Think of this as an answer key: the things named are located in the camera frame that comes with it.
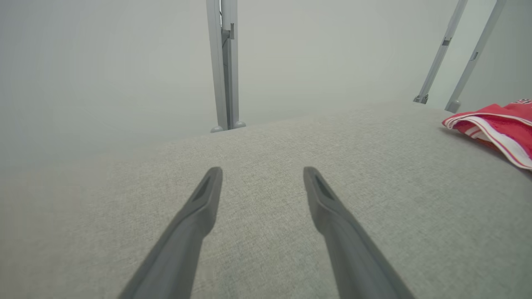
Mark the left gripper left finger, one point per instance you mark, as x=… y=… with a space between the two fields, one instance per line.
x=183 y=241

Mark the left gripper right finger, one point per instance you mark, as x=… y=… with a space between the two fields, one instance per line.
x=353 y=249

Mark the grey cylindrical post foot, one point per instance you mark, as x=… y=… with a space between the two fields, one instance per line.
x=217 y=129
x=239 y=124

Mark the grey metal partition post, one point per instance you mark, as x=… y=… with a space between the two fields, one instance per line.
x=224 y=62
x=442 y=45
x=478 y=45

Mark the red white sleeveless jersey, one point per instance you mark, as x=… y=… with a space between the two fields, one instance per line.
x=507 y=124

